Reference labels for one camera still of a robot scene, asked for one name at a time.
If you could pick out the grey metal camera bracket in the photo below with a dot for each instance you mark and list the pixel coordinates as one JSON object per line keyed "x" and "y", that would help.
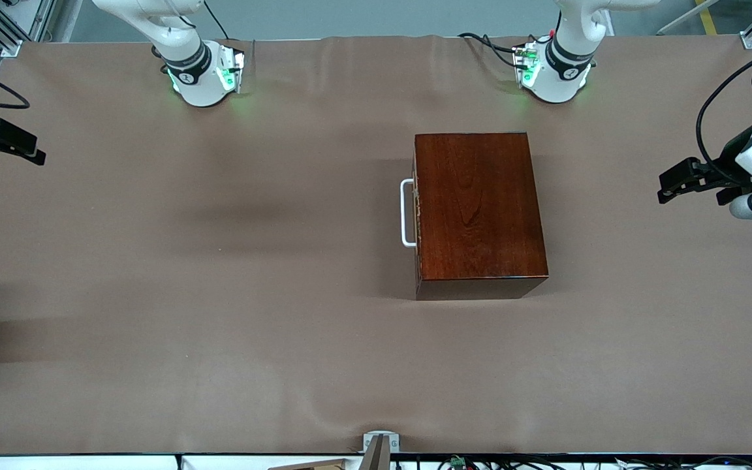
{"x": 381, "y": 442}

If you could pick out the dark red wooden cabinet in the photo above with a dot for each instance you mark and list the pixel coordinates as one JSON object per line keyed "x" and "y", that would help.
{"x": 480, "y": 209}

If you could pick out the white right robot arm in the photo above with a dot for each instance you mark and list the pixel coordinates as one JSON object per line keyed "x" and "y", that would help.
{"x": 200, "y": 85}

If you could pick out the light wooden board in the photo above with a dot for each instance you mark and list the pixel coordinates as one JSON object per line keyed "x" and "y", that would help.
{"x": 311, "y": 465}

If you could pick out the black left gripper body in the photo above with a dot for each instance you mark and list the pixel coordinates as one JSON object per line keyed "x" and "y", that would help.
{"x": 729, "y": 162}

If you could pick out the brown table cloth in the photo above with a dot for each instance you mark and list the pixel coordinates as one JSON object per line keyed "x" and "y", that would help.
{"x": 219, "y": 326}

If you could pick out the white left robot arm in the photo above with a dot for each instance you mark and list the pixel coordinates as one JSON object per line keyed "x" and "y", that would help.
{"x": 562, "y": 78}

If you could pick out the small green connector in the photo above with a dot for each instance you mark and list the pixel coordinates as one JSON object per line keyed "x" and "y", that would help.
{"x": 459, "y": 462}

